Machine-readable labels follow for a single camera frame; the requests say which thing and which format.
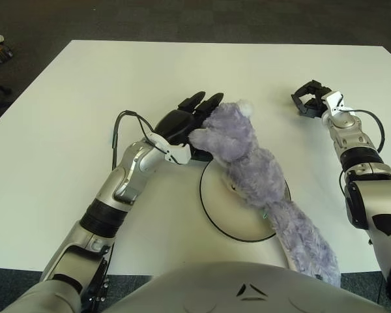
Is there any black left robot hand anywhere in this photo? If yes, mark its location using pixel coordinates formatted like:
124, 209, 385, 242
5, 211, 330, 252
152, 91, 225, 162

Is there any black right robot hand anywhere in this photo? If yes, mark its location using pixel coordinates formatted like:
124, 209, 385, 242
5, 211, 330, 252
291, 79, 333, 119

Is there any purple plush doll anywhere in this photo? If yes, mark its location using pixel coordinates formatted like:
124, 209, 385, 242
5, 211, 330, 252
188, 99, 342, 288

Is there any white plate black rim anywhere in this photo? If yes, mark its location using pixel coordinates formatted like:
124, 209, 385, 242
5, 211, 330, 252
199, 159, 293, 243

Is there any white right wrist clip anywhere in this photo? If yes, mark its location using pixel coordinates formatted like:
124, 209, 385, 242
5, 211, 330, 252
324, 91, 356, 115

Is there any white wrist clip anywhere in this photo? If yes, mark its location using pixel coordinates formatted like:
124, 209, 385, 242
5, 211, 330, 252
324, 91, 356, 115
148, 132, 192, 165

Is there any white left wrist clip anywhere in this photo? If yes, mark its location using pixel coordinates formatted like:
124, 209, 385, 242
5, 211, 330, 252
148, 132, 192, 165

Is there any silver robot torso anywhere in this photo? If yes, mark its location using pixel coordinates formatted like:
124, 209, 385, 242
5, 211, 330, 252
0, 260, 391, 313

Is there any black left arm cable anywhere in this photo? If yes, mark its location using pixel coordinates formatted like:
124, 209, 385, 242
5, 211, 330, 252
94, 110, 170, 294

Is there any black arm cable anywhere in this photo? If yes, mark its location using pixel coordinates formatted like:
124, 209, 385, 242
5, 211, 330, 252
340, 109, 386, 301
94, 110, 170, 294

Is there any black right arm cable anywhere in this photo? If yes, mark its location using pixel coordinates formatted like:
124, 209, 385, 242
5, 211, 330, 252
340, 109, 386, 301

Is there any black table bracket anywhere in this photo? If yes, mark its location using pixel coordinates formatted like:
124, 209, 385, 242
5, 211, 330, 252
91, 276, 110, 304

